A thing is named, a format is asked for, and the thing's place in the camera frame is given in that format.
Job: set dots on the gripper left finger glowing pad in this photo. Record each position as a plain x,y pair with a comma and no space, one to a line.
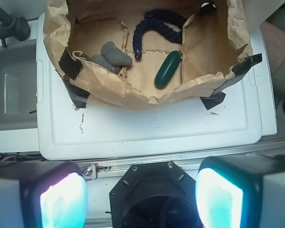
47,194

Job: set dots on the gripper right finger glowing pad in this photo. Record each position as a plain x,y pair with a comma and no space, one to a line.
239,191

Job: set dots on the green plastic pickle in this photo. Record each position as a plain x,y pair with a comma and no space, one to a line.
167,70

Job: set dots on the white plastic bin lid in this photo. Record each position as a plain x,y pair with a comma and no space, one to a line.
97,132

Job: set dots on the clear plastic storage bin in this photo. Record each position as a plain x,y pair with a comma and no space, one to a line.
18,86

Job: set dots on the grey plush elephant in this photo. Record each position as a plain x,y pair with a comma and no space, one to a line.
111,58

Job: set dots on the brown paper bag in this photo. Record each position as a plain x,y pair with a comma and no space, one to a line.
213,50

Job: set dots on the aluminium frame rail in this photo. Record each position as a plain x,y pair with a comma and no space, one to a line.
117,167

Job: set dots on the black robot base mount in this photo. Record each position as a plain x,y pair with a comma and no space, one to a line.
154,195

